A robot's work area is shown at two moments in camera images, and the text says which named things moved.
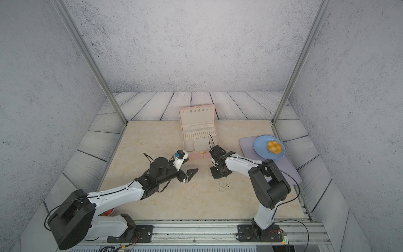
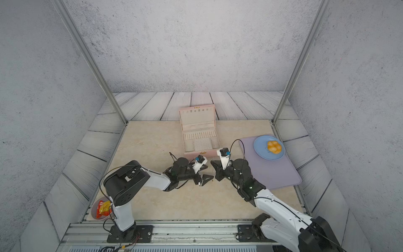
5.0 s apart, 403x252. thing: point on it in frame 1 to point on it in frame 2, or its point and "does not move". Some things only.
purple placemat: [285, 165] does not move
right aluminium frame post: [324, 8] does not move
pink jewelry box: [198, 125] does not move
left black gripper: [181, 178] to [197, 180]
